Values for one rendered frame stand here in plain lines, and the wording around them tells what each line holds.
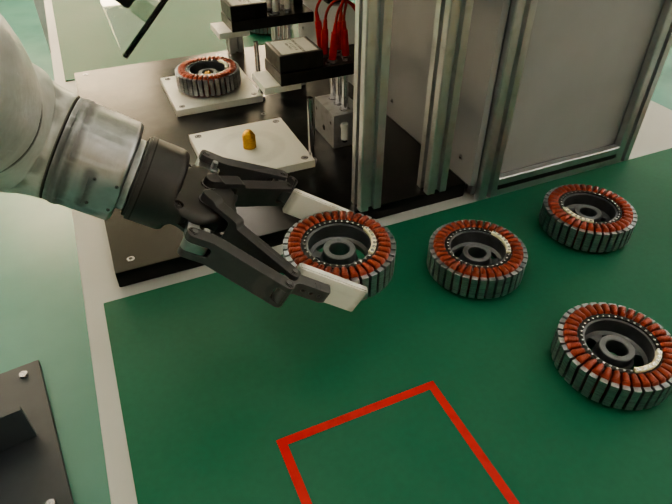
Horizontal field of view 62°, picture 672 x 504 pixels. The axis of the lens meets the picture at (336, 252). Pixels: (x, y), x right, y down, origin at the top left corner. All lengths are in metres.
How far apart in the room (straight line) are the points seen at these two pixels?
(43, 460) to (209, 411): 0.99
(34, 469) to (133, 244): 0.88
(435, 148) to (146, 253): 0.38
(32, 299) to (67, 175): 1.47
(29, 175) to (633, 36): 0.73
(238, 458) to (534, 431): 0.26
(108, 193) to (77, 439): 1.10
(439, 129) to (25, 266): 1.61
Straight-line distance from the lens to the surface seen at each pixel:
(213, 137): 0.89
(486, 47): 0.73
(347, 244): 0.56
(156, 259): 0.68
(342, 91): 0.85
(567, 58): 0.81
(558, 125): 0.85
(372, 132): 0.68
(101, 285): 0.70
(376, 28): 0.63
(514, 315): 0.64
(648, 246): 0.80
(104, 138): 0.48
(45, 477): 1.48
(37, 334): 1.82
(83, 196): 0.49
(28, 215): 2.33
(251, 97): 1.01
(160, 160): 0.48
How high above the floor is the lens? 1.19
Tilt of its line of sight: 39 degrees down
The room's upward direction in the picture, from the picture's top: straight up
